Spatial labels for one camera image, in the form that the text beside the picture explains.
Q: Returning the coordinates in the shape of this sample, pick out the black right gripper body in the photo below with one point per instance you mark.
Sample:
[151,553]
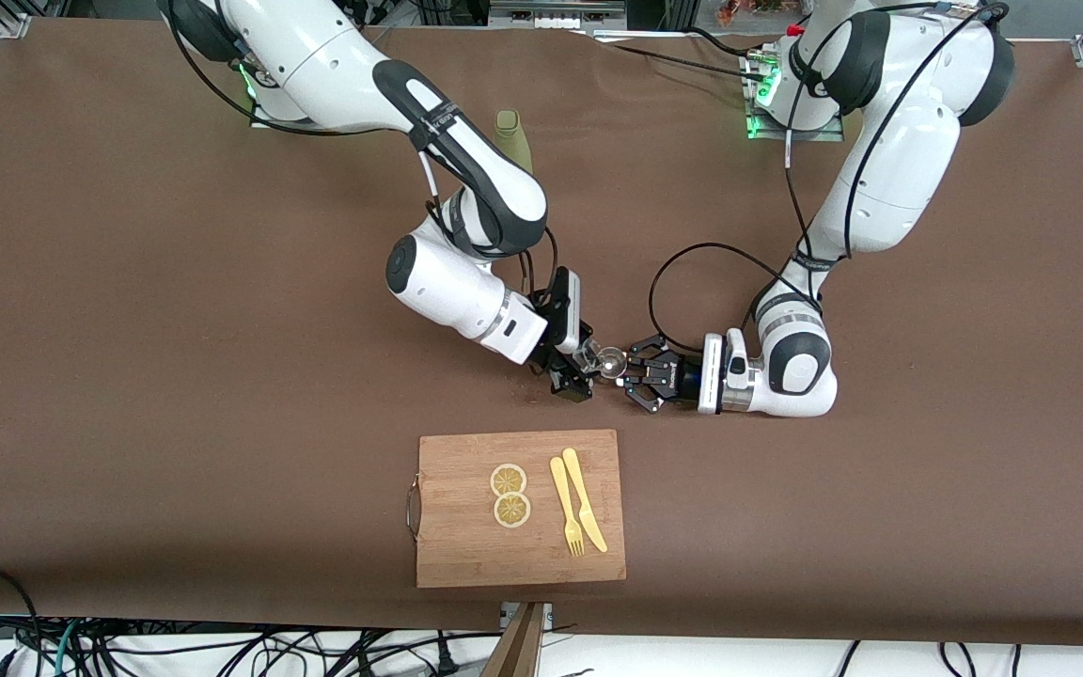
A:
[557,360]

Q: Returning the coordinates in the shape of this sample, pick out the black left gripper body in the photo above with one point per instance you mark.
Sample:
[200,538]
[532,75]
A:
[679,378]

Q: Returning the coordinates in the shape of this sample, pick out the small clear glass cup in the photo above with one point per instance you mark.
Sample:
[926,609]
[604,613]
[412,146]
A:
[587,356]

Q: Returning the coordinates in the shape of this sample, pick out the steel jigger measuring cup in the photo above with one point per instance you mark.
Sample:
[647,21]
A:
[611,362]

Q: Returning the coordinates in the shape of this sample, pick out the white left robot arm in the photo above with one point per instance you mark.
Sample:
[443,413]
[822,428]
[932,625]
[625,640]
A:
[899,160]

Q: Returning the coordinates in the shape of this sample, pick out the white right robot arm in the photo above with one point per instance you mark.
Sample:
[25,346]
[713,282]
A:
[316,56]

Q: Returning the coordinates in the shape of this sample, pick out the yellow plastic fork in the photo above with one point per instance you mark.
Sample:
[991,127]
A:
[562,494]

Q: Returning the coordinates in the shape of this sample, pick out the yellow plastic knife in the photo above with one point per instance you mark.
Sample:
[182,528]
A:
[583,498]

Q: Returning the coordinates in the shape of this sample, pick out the lemon slice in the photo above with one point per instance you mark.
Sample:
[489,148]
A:
[511,511]
[508,480]

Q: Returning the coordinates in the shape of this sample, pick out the brown table mat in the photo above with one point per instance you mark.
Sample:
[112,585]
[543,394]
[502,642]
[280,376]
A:
[786,489]

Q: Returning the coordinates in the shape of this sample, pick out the wooden cutting board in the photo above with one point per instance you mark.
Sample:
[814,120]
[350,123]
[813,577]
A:
[466,545]

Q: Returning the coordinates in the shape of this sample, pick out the green sleeved glass bottle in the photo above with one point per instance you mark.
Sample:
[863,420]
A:
[508,127]

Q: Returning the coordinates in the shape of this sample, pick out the grey power strip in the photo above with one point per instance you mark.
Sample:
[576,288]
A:
[556,14]

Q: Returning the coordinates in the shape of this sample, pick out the small metal bracket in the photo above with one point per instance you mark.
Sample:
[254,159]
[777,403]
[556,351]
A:
[546,616]

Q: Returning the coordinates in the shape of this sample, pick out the wooden post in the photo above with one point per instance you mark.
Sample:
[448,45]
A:
[518,653]

